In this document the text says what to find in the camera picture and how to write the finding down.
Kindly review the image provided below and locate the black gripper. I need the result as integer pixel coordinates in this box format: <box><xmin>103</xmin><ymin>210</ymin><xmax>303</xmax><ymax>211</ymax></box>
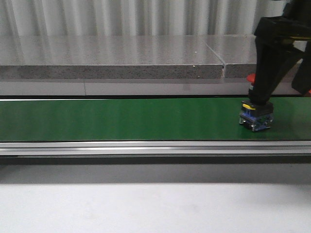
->
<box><xmin>249</xmin><ymin>0</ymin><xmax>311</xmax><ymax>105</ymax></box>

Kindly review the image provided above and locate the grey speckled stone slab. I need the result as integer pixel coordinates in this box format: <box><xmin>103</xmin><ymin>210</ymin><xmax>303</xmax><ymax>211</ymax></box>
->
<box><xmin>0</xmin><ymin>36</ymin><xmax>223</xmax><ymax>80</ymax></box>

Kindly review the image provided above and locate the green conveyor belt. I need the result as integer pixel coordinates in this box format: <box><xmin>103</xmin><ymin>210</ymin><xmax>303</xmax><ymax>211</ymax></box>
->
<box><xmin>0</xmin><ymin>97</ymin><xmax>311</xmax><ymax>142</ymax></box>

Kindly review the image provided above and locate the white pleated curtain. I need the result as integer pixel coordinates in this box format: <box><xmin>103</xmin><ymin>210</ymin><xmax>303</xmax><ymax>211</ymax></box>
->
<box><xmin>0</xmin><ymin>0</ymin><xmax>286</xmax><ymax>36</ymax></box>

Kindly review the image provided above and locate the white panel under slabs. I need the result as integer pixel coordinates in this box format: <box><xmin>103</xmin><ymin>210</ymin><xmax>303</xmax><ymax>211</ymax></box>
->
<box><xmin>0</xmin><ymin>78</ymin><xmax>306</xmax><ymax>97</ymax></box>

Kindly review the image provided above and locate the aluminium conveyor side rail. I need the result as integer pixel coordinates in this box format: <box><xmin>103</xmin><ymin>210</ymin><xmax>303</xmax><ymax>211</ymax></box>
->
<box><xmin>0</xmin><ymin>140</ymin><xmax>311</xmax><ymax>158</ymax></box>

